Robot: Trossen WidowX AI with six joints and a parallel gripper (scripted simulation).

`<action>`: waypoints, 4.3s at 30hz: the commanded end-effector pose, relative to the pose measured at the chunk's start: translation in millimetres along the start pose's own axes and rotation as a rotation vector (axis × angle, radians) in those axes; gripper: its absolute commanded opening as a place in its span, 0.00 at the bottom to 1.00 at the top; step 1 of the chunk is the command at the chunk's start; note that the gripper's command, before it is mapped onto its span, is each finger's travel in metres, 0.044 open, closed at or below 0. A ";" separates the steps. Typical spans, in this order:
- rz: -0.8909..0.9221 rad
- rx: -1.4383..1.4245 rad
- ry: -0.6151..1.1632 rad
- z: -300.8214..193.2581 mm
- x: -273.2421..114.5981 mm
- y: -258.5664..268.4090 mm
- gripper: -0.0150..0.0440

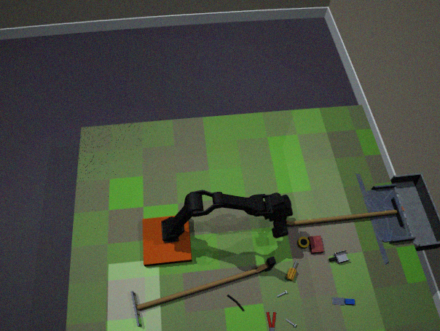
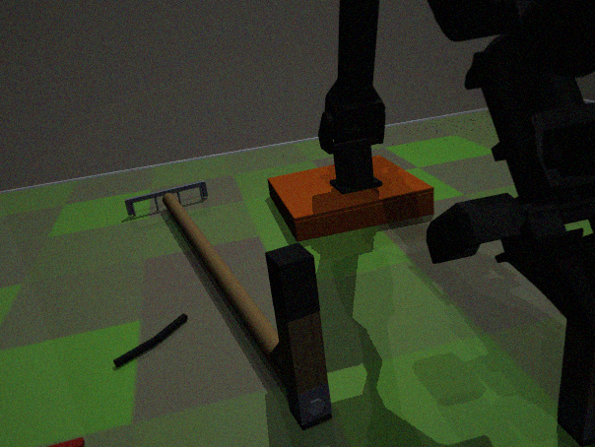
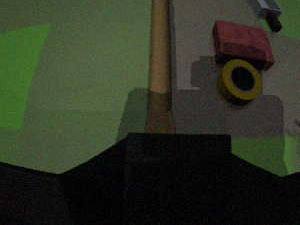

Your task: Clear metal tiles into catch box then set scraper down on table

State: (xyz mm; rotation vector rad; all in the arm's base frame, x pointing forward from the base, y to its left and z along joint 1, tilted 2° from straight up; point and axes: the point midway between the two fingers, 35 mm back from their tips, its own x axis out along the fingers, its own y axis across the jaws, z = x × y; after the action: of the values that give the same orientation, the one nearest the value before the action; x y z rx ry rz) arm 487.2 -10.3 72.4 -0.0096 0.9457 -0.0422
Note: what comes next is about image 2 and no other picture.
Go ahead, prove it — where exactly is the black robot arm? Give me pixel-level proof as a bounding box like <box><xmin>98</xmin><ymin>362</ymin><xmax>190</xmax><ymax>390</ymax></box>
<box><xmin>318</xmin><ymin>0</ymin><xmax>595</xmax><ymax>194</ymax></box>

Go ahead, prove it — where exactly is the black bent rod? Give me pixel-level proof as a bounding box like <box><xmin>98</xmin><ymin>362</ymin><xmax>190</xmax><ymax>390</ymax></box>
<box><xmin>113</xmin><ymin>313</ymin><xmax>188</xmax><ymax>367</ymax></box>

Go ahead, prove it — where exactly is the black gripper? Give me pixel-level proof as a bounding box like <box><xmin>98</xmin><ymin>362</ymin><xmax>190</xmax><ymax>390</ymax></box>
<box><xmin>427</xmin><ymin>92</ymin><xmax>595</xmax><ymax>347</ymax></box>

